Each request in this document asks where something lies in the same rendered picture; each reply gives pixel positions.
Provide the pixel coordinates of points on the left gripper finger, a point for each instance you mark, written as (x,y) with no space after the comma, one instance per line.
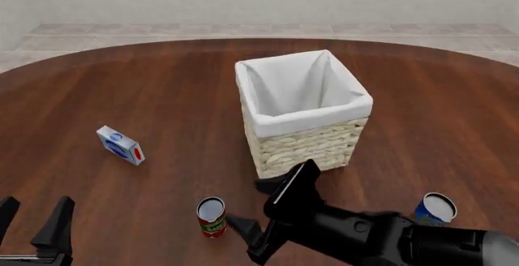
(54,229)
(7,212)

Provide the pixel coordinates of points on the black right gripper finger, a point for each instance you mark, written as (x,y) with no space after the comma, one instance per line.
(247,228)
(271,185)

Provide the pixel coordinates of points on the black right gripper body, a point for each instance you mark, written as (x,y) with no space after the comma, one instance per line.
(296,193)

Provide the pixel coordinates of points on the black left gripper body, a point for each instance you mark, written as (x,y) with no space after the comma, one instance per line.
(36,260)

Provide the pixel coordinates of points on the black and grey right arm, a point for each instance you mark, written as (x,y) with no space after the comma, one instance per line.
(385,238)

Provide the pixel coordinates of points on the red tomato sauce can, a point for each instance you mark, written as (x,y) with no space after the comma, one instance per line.
(211,222)

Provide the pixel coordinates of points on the wicker basket with white liner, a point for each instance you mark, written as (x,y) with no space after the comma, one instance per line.
(308,144)

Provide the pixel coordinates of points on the white and blue printed box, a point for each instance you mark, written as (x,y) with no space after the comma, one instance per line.
(118,145)

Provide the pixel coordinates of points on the blue printed can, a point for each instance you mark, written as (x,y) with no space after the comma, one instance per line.
(434,209)

